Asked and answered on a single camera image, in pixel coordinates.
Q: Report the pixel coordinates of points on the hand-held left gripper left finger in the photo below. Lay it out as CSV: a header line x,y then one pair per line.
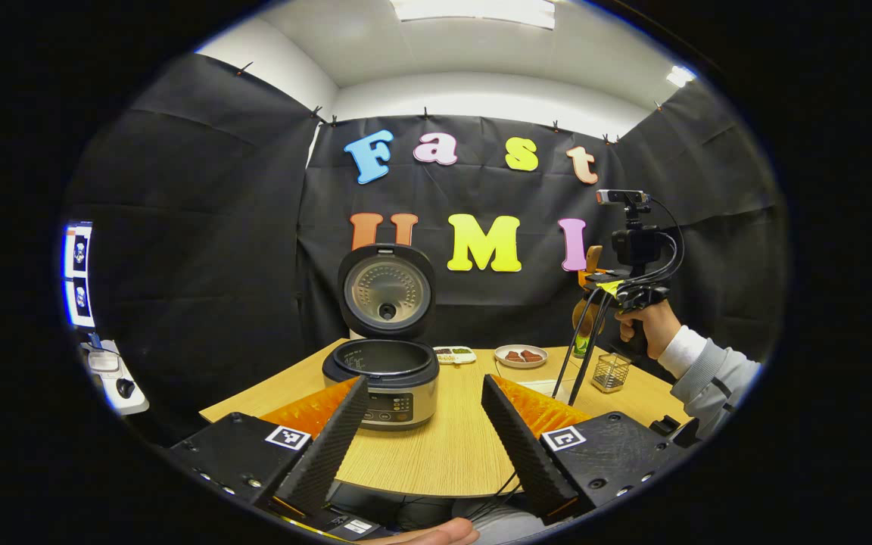
x,y
326,454

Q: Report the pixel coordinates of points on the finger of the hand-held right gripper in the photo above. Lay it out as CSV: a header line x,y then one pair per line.
x,y
593,278

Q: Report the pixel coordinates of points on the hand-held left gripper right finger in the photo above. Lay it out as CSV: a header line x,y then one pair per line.
x,y
523,454

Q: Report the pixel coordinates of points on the wooden spoon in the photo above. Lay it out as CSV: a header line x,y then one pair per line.
x,y
586,318

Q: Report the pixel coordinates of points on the grey rice cooker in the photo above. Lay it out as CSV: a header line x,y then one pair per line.
x,y
398,393

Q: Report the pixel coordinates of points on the green tea bottle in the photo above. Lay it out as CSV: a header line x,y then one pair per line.
x,y
580,350

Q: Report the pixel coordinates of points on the person's grey trousers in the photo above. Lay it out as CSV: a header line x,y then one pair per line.
x,y
512,526

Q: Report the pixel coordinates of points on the white round plate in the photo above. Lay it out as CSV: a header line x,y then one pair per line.
x,y
521,363

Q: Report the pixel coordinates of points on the brown meat piece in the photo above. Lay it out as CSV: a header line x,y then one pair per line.
x,y
513,356
532,356

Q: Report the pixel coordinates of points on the white divided bean dish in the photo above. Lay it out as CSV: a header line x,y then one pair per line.
x,y
455,355

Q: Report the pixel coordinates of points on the small black clamp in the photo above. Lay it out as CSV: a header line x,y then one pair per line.
x,y
674,431

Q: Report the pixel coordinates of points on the small ceiling light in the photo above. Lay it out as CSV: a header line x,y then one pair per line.
x,y
680,76

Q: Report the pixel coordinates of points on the black computer mouse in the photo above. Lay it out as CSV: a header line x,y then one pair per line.
x,y
126,388

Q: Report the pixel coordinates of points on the white side desk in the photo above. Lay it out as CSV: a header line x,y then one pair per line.
x,y
107,363

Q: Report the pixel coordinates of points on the black backdrop cloth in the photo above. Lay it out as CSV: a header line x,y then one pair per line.
x,y
201,227

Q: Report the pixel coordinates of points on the ceiling light panel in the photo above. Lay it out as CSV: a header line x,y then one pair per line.
x,y
474,11

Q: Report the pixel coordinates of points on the computer monitor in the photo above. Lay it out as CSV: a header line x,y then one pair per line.
x,y
79,272

